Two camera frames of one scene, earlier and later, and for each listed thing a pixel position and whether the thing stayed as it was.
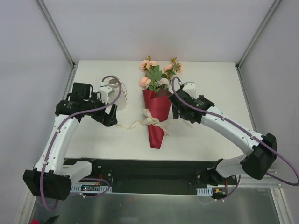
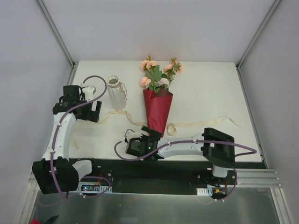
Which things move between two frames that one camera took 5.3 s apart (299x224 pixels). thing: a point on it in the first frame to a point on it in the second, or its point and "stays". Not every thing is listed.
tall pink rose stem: [153, 73] stays
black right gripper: [175, 102] to [131, 147]
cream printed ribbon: [149, 118] to [172, 129]
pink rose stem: [176, 67] stays
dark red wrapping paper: [157, 104] stays
